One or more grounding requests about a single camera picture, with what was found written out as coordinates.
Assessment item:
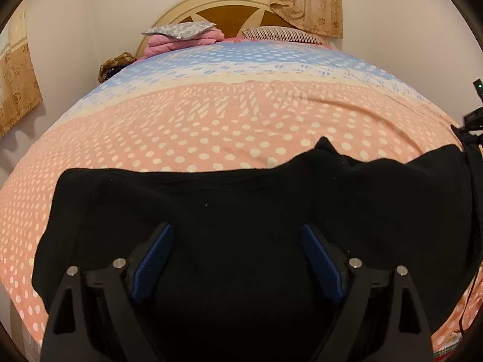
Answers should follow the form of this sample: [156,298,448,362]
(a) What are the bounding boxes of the cream wooden headboard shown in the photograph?
[136,0,334,59]

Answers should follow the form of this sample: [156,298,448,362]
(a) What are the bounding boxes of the striped pillow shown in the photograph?
[241,26,326,45]

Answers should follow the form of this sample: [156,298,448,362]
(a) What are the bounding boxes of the pink folded blanket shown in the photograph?
[136,28,226,60]

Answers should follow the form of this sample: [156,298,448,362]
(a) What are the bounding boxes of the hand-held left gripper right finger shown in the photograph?
[300,223,434,362]

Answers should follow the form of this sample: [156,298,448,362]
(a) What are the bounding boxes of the beige floral curtain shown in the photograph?
[0,5,43,138]
[184,0,344,39]

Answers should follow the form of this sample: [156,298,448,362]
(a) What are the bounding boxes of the grey floral pillow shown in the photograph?
[141,23,216,40]

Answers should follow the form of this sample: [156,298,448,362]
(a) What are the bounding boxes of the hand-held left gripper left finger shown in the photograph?
[41,222,174,362]

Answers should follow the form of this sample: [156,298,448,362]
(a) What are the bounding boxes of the pink blue polka dot bedspread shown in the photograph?
[0,40,483,359]

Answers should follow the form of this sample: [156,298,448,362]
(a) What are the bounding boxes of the black pants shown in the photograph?
[32,136,477,362]

